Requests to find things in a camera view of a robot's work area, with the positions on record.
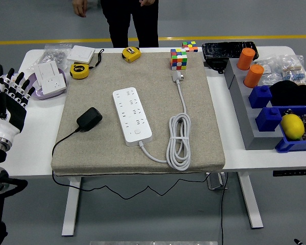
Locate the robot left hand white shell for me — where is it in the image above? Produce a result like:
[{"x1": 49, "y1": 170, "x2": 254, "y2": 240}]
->
[{"x1": 0, "y1": 63, "x2": 36, "y2": 140}]

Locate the person's right hand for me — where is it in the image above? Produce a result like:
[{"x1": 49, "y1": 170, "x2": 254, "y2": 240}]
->
[{"x1": 72, "y1": 0, "x2": 88, "y2": 18}]

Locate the black plug cord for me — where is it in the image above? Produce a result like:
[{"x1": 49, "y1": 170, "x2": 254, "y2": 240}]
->
[{"x1": 52, "y1": 128, "x2": 210, "y2": 200}]

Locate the black plug adapter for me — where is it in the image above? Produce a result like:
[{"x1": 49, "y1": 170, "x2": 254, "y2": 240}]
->
[{"x1": 76, "y1": 107, "x2": 103, "y2": 133}]

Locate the white power strip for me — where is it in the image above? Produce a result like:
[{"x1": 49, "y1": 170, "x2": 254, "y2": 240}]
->
[{"x1": 112, "y1": 87, "x2": 153, "y2": 147}]

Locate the person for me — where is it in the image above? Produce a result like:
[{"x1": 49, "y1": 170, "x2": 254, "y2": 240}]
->
[{"x1": 100, "y1": 0, "x2": 159, "y2": 48}]

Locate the purple plate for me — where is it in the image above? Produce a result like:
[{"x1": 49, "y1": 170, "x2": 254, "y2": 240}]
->
[{"x1": 28, "y1": 68, "x2": 67, "y2": 101}]

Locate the clear bag of screws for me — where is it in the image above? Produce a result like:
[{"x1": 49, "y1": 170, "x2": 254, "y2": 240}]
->
[{"x1": 28, "y1": 43, "x2": 72, "y2": 72}]

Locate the small colourful puzzle cube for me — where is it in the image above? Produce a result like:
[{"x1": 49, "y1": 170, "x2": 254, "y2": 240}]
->
[{"x1": 182, "y1": 40, "x2": 199, "y2": 53}]

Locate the white table leg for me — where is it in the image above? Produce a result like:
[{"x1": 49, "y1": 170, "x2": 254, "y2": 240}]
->
[
  {"x1": 61, "y1": 176, "x2": 82, "y2": 237},
  {"x1": 238, "y1": 171, "x2": 264, "y2": 229}
]

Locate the large colourful puzzle cube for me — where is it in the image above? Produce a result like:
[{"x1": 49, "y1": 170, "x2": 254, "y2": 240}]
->
[{"x1": 170, "y1": 48, "x2": 188, "y2": 71}]

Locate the black table control panel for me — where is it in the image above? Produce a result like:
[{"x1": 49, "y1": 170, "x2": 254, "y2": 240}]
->
[{"x1": 272, "y1": 168, "x2": 306, "y2": 177}]

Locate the black wrapped tray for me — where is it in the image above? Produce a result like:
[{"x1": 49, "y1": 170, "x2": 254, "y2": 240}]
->
[{"x1": 201, "y1": 41, "x2": 260, "y2": 62}]

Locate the grey-brown mat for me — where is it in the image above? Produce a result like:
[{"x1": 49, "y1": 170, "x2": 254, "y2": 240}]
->
[{"x1": 50, "y1": 52, "x2": 225, "y2": 177}]

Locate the blue plastic bin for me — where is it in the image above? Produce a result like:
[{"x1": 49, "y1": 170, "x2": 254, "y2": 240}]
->
[{"x1": 274, "y1": 104, "x2": 306, "y2": 154}]

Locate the silver box under table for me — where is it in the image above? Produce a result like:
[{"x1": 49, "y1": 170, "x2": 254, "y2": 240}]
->
[{"x1": 206, "y1": 172, "x2": 228, "y2": 190}]

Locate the orange cylinder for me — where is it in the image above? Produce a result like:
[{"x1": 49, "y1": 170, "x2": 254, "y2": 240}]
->
[
  {"x1": 243, "y1": 64, "x2": 265, "y2": 89},
  {"x1": 236, "y1": 47, "x2": 256, "y2": 70}
]

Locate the yellow lemon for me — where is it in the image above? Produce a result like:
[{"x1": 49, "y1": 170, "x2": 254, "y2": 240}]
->
[{"x1": 280, "y1": 114, "x2": 305, "y2": 140}]

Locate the blue block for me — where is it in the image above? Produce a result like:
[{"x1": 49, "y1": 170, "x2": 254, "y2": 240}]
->
[
  {"x1": 255, "y1": 106, "x2": 283, "y2": 132},
  {"x1": 248, "y1": 85, "x2": 273, "y2": 109}
]

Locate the grey stepped block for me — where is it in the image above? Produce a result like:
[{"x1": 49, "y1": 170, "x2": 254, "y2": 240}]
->
[{"x1": 223, "y1": 58, "x2": 284, "y2": 151}]

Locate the clear bag of small parts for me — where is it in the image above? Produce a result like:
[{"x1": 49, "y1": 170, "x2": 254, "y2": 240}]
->
[{"x1": 254, "y1": 57, "x2": 284, "y2": 86}]

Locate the black cloth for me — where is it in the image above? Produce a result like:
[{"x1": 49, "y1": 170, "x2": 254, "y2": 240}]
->
[{"x1": 269, "y1": 80, "x2": 306, "y2": 107}]

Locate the clear bag of resistors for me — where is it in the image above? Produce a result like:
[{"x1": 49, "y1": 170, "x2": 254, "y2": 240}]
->
[{"x1": 280, "y1": 54, "x2": 306, "y2": 86}]

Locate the white square switch panel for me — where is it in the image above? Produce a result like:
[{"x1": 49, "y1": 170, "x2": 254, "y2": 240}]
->
[{"x1": 66, "y1": 45, "x2": 96, "y2": 64}]

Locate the white wall socket panel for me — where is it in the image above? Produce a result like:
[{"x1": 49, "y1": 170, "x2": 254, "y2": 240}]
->
[{"x1": 39, "y1": 73, "x2": 67, "y2": 95}]

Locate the white rocker switch panel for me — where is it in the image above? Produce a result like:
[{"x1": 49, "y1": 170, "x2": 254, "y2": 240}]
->
[{"x1": 37, "y1": 60, "x2": 61, "y2": 80}]

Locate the yellow tape measure with strap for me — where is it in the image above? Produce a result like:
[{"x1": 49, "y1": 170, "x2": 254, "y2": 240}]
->
[{"x1": 69, "y1": 48, "x2": 105, "y2": 80}]

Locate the white power strip cable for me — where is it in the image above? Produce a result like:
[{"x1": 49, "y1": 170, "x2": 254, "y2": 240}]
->
[{"x1": 139, "y1": 70, "x2": 192, "y2": 171}]

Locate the black hanging cable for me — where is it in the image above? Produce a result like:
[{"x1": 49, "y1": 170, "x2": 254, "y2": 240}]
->
[{"x1": 220, "y1": 172, "x2": 229, "y2": 245}]

